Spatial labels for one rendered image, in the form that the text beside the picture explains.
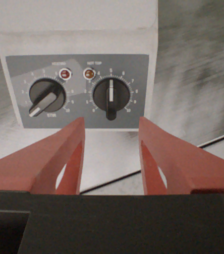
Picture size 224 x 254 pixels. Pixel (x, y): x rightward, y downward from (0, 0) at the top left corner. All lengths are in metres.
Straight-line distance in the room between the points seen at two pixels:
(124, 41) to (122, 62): 0.02
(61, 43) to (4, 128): 0.13
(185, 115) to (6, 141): 0.20
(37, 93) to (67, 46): 0.05
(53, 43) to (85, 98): 0.05
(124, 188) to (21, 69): 0.16
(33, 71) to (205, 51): 0.18
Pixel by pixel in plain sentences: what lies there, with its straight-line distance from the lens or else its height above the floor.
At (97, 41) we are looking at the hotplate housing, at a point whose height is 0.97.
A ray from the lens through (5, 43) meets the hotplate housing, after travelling 0.20.
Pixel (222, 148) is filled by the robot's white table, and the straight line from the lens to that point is 0.28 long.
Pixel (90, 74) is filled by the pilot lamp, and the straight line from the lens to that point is 0.18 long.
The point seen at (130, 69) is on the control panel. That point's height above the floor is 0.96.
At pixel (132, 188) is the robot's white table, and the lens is 0.26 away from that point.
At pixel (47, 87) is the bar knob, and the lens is 0.19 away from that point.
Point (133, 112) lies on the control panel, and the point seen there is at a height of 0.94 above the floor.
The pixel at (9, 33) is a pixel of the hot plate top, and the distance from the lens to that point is 0.18.
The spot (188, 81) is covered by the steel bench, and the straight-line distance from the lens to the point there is 0.26.
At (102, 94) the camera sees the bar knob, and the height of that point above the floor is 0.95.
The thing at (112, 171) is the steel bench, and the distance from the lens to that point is 0.25.
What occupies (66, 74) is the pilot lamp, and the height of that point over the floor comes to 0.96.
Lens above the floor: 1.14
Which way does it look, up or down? 85 degrees down
